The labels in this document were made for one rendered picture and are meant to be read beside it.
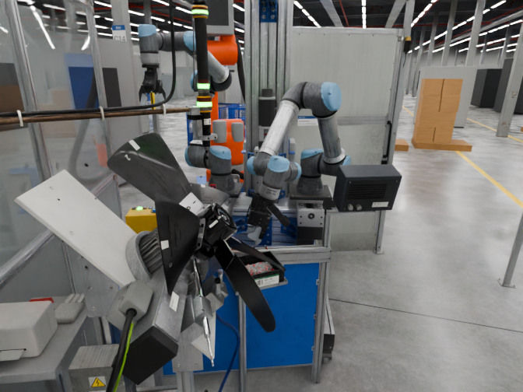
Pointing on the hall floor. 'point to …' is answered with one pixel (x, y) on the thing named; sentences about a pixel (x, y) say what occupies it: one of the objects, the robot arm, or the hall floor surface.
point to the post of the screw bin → (242, 344)
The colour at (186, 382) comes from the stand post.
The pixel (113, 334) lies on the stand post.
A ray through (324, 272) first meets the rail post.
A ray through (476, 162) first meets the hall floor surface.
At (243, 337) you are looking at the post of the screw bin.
